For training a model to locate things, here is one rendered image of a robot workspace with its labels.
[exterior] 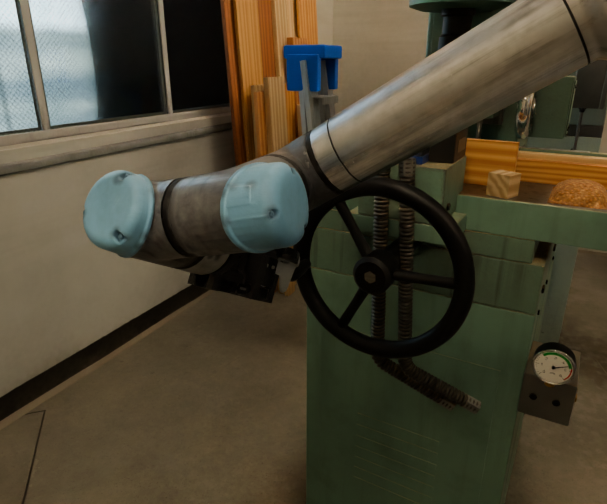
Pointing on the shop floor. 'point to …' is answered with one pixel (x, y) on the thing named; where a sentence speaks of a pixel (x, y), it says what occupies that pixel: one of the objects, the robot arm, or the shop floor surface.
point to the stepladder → (313, 80)
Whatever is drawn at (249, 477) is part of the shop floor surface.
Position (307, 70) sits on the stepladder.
